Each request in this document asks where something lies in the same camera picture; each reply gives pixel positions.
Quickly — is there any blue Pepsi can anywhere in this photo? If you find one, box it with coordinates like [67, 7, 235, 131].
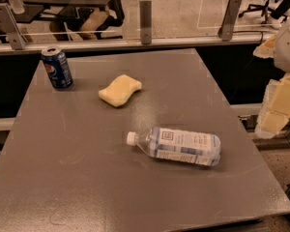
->
[42, 46, 73, 90]

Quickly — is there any black background desk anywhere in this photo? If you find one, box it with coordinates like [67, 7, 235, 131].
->
[0, 0, 126, 41]

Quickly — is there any grey metal bracket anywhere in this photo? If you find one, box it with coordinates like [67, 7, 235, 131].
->
[217, 0, 242, 41]
[0, 3, 26, 50]
[139, 0, 152, 44]

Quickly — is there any right grey metal bracket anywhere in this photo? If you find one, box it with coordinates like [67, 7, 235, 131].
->
[217, 0, 242, 41]

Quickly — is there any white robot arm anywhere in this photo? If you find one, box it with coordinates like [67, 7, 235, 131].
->
[253, 17, 290, 139]

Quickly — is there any clear plastic water bottle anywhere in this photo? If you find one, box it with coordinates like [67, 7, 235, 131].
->
[127, 127, 221, 166]

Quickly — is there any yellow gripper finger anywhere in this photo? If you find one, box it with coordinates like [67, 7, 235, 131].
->
[255, 73, 290, 139]
[253, 35, 276, 59]

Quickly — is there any seated person in background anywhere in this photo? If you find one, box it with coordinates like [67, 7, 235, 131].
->
[49, 6, 109, 41]

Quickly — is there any left grey metal bracket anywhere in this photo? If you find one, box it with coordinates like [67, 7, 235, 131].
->
[0, 3, 26, 50]

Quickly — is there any middle grey metal bracket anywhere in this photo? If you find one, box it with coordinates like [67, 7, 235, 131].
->
[139, 0, 152, 44]

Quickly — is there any yellow sponge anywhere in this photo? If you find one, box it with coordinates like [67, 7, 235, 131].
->
[98, 74, 142, 107]

